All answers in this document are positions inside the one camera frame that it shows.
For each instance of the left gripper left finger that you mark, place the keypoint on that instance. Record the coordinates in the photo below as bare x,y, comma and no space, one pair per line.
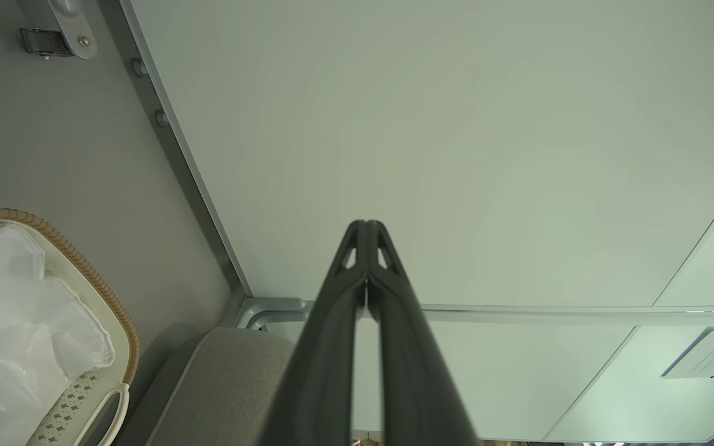
326,347

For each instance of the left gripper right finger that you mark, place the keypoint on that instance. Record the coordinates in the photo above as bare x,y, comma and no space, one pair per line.
406,359

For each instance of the cream basket with wicker rim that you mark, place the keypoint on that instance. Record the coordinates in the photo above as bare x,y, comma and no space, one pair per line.
78,402

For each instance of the grey fabric sofa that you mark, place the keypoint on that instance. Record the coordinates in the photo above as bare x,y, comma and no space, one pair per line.
227,384

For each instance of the white paper sign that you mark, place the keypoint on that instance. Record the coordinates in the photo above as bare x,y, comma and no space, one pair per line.
713,353

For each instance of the white mesh cloth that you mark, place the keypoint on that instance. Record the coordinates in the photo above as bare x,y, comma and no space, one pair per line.
10,334

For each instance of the grey metal partition foot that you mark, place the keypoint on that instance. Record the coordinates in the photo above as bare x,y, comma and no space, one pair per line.
75,25

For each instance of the black caster wheel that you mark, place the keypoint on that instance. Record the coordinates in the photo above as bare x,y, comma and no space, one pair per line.
44,42

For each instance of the grey double partition post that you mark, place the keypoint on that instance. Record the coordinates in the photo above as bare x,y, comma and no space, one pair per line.
270,310

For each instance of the plain grey partition rail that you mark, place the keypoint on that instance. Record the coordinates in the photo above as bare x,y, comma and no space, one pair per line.
580,314

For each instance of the grey partition rail with bolts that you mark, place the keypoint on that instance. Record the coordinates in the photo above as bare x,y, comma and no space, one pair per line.
177,148

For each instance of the round grey rail bolt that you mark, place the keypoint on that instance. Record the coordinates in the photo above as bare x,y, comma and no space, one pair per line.
162,118
139,67

